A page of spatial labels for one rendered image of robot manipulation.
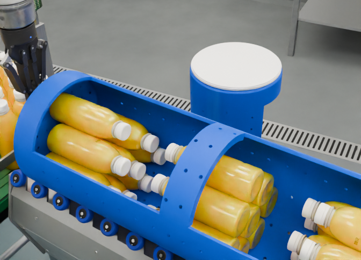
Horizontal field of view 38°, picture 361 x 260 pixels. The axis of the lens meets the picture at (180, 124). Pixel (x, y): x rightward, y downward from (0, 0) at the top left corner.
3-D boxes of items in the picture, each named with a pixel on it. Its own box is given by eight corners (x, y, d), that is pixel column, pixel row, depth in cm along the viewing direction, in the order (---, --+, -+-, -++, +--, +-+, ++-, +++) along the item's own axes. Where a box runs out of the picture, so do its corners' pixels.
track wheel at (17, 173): (23, 173, 130) (29, 173, 131) (11, 166, 132) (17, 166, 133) (18, 189, 130) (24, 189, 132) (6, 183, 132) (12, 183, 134)
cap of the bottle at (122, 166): (123, 170, 114) (130, 173, 113) (112, 175, 111) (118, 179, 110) (125, 154, 113) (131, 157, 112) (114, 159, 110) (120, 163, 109)
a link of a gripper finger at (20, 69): (26, 49, 114) (21, 51, 113) (35, 92, 120) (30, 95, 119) (14, 44, 115) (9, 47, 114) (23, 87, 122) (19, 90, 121)
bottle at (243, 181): (253, 173, 96) (171, 140, 104) (244, 207, 97) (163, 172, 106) (268, 166, 102) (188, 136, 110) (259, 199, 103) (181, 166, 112)
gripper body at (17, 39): (19, 10, 116) (27, 47, 121) (-12, 25, 110) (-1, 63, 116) (42, 17, 112) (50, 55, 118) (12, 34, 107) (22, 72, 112)
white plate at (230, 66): (211, 96, 146) (211, 99, 146) (298, 76, 153) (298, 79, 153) (178, 51, 166) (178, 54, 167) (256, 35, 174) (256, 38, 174)
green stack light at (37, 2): (31, 12, 164) (28, -2, 161) (17, 8, 167) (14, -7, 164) (47, 5, 168) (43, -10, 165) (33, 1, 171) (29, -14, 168)
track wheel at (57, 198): (67, 195, 123) (73, 195, 124) (54, 188, 125) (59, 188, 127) (62, 214, 123) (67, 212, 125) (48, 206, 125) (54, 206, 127)
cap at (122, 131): (122, 138, 117) (128, 141, 116) (112, 138, 113) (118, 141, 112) (127, 122, 116) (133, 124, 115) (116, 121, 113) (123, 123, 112)
